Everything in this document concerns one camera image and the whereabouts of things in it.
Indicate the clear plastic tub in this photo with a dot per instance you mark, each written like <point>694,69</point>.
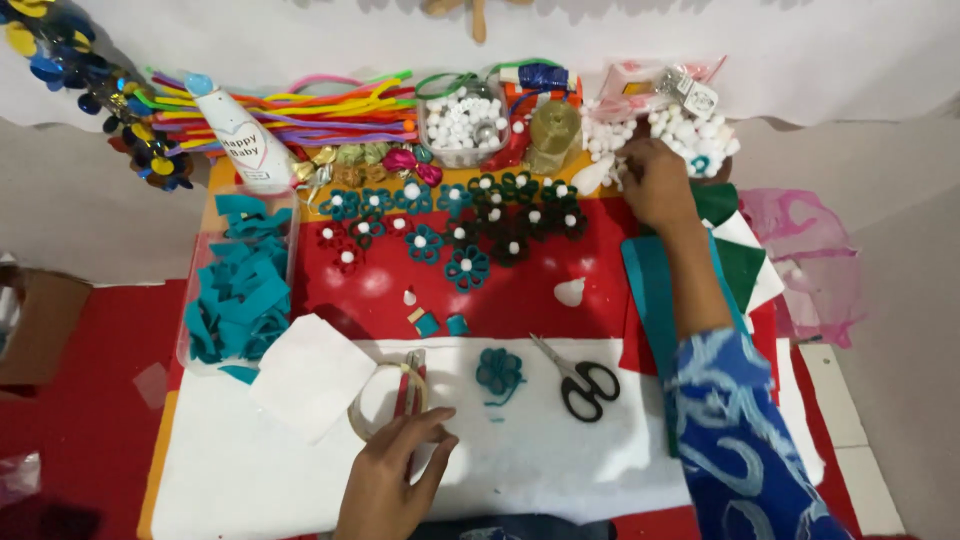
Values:
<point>196,255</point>

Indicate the red sticks bundle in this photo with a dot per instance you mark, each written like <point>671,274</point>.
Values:
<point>409,379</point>

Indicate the teal felt roll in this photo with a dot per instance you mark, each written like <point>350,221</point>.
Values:
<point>458,325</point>
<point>427,324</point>

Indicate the small white felt piece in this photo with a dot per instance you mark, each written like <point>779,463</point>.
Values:
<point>311,375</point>

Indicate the pink plastic packet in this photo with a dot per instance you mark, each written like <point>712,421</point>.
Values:
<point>626,81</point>

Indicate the blue yellow sequin garland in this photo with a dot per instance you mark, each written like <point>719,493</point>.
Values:
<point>67,67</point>

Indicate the red felt sheet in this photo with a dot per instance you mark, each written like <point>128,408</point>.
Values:
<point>510,307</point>

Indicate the bundle of colourful pipe cleaners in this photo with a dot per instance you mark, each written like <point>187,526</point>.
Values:
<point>330,112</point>

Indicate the heap of white pompoms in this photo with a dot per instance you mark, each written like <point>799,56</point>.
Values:
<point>701,139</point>

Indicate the green felt sheet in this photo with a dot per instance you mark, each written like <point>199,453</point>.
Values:
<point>739,274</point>

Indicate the tiny white foam piece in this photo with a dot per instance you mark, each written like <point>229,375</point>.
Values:
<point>409,298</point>

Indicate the teal felt flower loose thread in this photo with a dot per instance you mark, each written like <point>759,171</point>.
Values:
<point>499,371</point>

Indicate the person's right fingers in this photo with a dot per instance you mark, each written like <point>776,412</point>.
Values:
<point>636,165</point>

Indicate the person's right hand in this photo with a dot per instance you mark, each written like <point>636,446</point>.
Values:
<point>661,187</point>

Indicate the teal felt sheet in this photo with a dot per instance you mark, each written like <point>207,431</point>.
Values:
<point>649,292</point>

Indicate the clear box of white pompoms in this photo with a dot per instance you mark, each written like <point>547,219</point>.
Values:
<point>463,124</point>

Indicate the white teardrop foam piece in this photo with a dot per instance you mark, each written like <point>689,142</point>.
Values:
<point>570,292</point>

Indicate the orange striped box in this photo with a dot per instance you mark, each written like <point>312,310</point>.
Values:
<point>525,96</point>

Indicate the brown cardboard box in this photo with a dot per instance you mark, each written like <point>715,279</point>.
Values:
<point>45,322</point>

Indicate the row of shiny ribbon bows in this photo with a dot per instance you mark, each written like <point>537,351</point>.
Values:
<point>375,161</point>

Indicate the large white felt sheet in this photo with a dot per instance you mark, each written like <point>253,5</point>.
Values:
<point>262,480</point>

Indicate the gold ribbon spool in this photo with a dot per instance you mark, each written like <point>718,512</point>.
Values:
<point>553,131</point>

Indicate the wooden hanging piece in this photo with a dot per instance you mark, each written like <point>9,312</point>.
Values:
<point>478,19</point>

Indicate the person's left hand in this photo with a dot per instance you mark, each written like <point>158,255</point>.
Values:
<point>379,480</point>

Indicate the green ribbon loop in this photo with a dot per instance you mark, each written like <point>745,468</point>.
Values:
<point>442,81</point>

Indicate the clear plastic wrapper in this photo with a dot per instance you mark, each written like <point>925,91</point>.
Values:
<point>16,480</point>

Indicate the pink plastic bag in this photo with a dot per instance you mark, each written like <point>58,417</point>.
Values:
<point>814,262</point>

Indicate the pile of teal felt strips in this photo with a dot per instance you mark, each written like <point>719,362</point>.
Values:
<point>244,292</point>

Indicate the white bottle blue cap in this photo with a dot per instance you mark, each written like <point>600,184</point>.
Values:
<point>244,139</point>

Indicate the group of pompom felt flowers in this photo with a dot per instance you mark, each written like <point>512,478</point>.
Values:
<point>469,225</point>

